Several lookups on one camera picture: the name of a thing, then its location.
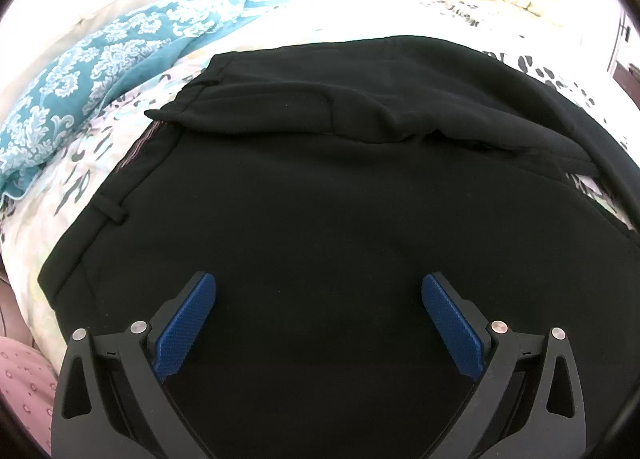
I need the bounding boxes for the black pants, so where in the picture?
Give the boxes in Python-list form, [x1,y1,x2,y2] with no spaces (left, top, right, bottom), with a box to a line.
[39,37,639,458]

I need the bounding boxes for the pink dotted pajama leg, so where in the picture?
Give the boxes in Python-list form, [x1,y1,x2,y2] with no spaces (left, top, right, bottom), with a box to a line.
[1,337,58,458]

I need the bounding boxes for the blue floral pillow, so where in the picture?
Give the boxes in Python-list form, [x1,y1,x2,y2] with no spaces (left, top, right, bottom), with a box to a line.
[1,0,287,199]

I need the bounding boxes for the dark brown cabinet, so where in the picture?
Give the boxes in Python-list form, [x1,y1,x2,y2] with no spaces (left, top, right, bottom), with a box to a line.
[613,62,640,108]

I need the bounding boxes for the floral bed sheet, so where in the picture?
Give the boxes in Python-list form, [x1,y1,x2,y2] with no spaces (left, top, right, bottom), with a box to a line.
[1,0,639,367]

